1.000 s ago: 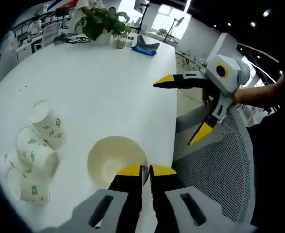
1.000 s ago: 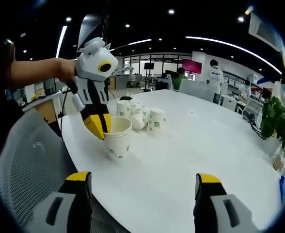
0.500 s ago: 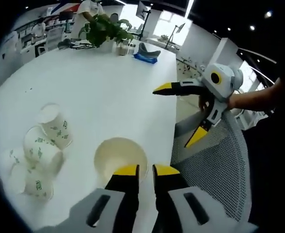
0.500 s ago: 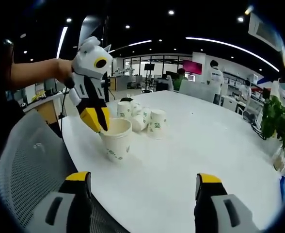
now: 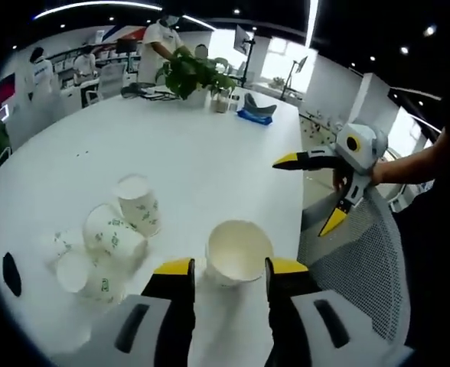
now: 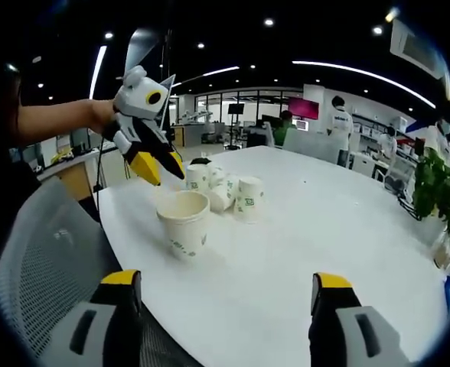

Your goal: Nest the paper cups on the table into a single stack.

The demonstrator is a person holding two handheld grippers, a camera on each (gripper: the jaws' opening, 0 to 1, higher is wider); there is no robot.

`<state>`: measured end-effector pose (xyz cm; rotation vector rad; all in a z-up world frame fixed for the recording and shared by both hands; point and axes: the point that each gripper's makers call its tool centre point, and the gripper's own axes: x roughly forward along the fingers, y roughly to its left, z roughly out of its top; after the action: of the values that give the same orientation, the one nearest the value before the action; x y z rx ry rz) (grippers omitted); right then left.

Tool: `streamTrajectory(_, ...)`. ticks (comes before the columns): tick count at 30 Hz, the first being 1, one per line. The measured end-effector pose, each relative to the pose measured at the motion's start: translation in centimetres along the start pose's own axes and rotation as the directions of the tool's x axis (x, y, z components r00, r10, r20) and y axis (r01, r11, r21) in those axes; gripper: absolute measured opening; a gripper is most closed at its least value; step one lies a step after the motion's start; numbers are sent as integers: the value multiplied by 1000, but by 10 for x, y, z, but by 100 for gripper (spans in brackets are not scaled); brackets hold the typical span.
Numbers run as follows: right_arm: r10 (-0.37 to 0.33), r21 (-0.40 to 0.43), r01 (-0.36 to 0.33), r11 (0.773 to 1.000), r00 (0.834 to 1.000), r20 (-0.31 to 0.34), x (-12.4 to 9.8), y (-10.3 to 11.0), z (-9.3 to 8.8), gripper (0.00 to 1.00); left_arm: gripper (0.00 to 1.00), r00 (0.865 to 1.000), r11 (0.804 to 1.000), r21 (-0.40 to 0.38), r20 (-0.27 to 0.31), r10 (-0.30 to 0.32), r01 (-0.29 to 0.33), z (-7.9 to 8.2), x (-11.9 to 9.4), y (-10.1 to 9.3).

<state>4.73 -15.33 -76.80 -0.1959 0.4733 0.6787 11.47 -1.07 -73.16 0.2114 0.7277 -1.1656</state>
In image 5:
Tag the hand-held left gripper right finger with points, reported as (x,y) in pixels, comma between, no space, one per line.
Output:
(297,325)

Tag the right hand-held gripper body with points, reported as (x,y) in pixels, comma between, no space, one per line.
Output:
(362,153)

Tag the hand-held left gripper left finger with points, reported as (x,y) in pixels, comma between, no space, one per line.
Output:
(160,321)

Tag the printed white paper cup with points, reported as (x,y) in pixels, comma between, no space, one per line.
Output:
(232,252)

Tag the group of paper cups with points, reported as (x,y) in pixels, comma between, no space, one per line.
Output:
(110,233)

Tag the person's right hand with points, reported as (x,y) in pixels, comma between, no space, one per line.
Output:
(378,175)

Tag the blue wipes packet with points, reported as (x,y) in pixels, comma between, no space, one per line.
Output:
(255,117)

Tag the grey mesh office chair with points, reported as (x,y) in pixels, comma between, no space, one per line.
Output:
(362,260)

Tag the white table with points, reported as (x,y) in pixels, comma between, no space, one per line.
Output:
(209,160)

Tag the glass vase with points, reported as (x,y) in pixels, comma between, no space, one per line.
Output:
(220,102)

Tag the green potted plant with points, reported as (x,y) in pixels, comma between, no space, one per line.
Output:
(190,76)

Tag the small black object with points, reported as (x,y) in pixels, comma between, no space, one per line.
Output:
(12,273)

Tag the white office chair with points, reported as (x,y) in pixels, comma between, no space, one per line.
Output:
(110,80)

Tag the small white monitor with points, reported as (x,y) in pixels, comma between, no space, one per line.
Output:
(2,114)

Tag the long ceiling light strip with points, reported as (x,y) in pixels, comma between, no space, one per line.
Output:
(95,5)

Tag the pink monitor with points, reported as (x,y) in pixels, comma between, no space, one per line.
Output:
(6,88)

